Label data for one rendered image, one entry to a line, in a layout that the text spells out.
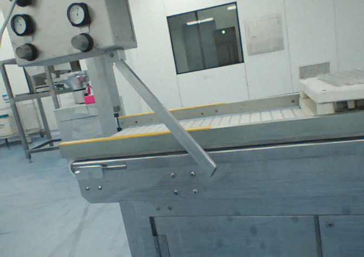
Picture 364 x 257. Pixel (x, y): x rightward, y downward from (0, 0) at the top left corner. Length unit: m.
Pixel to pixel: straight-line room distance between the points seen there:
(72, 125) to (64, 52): 2.73
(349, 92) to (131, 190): 0.45
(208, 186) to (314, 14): 5.53
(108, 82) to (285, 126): 0.58
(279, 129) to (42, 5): 0.48
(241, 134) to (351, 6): 5.75
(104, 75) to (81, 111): 2.31
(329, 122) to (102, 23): 0.42
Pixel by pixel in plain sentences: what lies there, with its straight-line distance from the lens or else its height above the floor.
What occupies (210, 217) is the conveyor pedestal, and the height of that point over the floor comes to 0.64.
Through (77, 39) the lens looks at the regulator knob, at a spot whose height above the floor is 1.05.
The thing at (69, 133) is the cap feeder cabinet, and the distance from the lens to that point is 3.31.
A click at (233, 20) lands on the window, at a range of 5.67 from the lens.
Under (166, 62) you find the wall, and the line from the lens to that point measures 5.70.
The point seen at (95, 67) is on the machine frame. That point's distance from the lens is 0.90.
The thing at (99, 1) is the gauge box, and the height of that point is 1.10.
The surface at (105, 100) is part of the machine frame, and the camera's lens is 0.90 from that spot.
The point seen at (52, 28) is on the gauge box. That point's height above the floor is 1.08.
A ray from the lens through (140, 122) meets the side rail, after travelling 0.84.
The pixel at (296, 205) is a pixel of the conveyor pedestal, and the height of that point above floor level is 0.67.
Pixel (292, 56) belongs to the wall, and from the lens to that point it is 5.80.
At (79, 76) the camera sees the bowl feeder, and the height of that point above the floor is 1.07.
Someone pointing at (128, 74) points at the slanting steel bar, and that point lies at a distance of 0.53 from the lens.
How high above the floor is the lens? 0.97
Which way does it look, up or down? 10 degrees down
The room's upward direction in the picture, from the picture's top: 10 degrees counter-clockwise
